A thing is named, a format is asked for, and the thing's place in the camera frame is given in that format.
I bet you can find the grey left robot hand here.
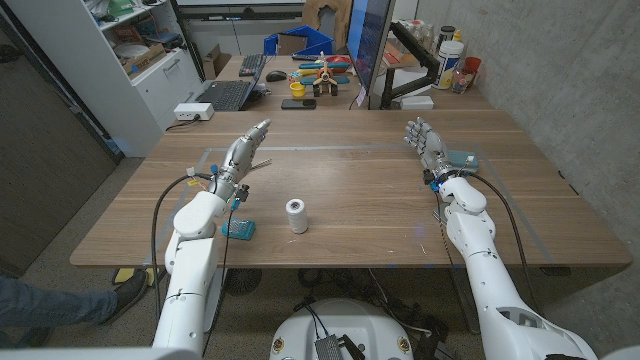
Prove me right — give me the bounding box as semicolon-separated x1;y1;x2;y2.
212;118;274;201

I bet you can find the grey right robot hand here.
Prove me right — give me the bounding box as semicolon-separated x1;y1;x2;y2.
403;117;459;187

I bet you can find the small cyan flip phone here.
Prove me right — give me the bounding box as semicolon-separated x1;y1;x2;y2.
446;149;480;175

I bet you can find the cyan pill container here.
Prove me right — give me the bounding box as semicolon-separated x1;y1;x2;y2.
221;217;257;242

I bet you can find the small white box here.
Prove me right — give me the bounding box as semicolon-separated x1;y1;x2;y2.
399;95;435;111

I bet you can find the black laptop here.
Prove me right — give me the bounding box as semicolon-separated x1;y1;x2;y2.
196;54;269;112

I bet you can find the white power strip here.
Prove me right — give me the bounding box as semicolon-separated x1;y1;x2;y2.
173;102;215;122

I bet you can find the clear glass jar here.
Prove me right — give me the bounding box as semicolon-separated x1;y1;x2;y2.
452;67;475;95

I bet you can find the black smartphone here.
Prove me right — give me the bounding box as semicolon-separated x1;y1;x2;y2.
280;98;318;111

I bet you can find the white canister with label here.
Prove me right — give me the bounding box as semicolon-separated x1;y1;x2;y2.
432;40;465;91

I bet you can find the black keyboard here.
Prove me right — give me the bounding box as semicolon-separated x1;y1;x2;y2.
238;53;267;78

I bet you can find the open cardboard box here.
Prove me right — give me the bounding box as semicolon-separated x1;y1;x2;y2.
202;43;232;80

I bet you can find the dark bottle with black lid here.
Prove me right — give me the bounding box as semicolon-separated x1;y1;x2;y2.
438;25;457;51

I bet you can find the wooden toy airplane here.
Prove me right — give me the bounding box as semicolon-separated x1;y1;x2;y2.
298;51;352;98

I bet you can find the red bowl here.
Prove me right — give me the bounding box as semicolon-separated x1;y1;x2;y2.
327;54;353;74

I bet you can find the round black floor fan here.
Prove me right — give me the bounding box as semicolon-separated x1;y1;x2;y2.
223;268;264;296

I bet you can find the grey table leg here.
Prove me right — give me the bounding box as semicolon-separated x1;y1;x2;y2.
449;268;484;335
200;268;230;334

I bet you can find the computer monitor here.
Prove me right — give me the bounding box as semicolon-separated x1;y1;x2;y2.
346;0;396;96

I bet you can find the cardboard box on shelf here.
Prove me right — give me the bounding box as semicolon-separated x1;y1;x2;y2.
122;42;167;76

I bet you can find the blue plastic bin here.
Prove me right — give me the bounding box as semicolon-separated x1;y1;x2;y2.
263;24;335;57

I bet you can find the white bowl on shelf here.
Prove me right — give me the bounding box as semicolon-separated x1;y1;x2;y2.
113;43;150;60

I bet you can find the white shelf cabinet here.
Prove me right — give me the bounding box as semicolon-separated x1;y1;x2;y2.
4;0;206;159

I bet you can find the yellow item on floor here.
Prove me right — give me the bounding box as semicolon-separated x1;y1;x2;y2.
112;267;156;286

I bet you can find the dark shoe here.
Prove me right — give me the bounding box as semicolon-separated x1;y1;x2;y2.
102;269;150;326

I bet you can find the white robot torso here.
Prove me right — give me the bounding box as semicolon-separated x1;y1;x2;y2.
269;298;415;360

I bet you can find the person's leg in jeans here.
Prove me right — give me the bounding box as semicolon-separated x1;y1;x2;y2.
0;274;119;346

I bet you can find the white string roll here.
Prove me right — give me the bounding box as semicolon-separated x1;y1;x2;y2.
285;198;310;235

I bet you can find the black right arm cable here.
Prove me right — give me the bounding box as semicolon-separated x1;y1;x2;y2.
459;171;544;316

